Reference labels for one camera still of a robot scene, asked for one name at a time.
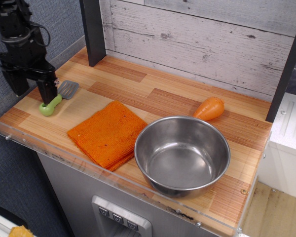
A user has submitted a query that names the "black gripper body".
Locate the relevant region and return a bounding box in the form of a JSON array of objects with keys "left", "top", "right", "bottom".
[{"left": 0, "top": 26, "right": 56, "bottom": 81}]

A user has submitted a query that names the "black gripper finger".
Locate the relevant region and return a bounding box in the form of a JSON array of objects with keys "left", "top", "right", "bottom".
[
  {"left": 37, "top": 79, "right": 58, "bottom": 105},
  {"left": 2, "top": 70, "right": 29, "bottom": 96}
]

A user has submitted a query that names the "green handled grey spatula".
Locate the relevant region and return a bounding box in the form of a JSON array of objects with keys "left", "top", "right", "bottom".
[{"left": 39, "top": 80, "right": 79, "bottom": 117}]

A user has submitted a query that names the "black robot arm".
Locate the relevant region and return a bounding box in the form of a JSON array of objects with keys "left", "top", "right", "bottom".
[{"left": 0, "top": 0, "right": 58, "bottom": 105}]

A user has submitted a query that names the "orange folded towel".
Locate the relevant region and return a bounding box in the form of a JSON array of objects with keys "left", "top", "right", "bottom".
[{"left": 67, "top": 101, "right": 147, "bottom": 171}]

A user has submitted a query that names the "grey toy fridge cabinet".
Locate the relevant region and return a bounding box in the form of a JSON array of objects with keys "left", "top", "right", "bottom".
[{"left": 37, "top": 150, "right": 237, "bottom": 237}]

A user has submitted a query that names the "yellow object bottom left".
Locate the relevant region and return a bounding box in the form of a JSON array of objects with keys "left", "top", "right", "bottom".
[{"left": 8, "top": 226, "right": 34, "bottom": 237}]

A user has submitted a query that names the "silver dispenser button panel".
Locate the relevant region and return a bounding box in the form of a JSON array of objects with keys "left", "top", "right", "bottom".
[{"left": 92, "top": 196, "right": 152, "bottom": 237}]

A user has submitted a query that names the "stainless steel bowl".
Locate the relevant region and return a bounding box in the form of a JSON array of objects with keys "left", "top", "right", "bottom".
[{"left": 134, "top": 116, "right": 231, "bottom": 198}]

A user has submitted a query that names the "orange toy carrot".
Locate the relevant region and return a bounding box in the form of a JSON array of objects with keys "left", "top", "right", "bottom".
[{"left": 193, "top": 97, "right": 224, "bottom": 121}]

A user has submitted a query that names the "white toy sink counter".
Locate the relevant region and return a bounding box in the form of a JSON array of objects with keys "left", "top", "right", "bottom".
[{"left": 258, "top": 93, "right": 296, "bottom": 197}]

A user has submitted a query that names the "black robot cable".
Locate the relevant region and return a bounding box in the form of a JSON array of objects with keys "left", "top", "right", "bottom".
[{"left": 28, "top": 21, "right": 51, "bottom": 47}]

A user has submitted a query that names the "clear acrylic guard rail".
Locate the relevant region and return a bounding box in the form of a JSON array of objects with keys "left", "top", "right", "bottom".
[{"left": 0, "top": 117, "right": 242, "bottom": 235}]

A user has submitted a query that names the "dark vertical post left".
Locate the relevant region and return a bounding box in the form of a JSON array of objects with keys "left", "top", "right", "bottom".
[{"left": 79, "top": 0, "right": 106, "bottom": 67}]

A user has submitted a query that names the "dark vertical post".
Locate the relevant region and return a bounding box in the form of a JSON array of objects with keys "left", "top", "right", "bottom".
[
  {"left": 79, "top": 0, "right": 106, "bottom": 67},
  {"left": 265, "top": 36, "right": 296, "bottom": 122}
]

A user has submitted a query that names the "dark vertical post right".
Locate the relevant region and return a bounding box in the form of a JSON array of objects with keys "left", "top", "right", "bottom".
[{"left": 265, "top": 36, "right": 296, "bottom": 122}]

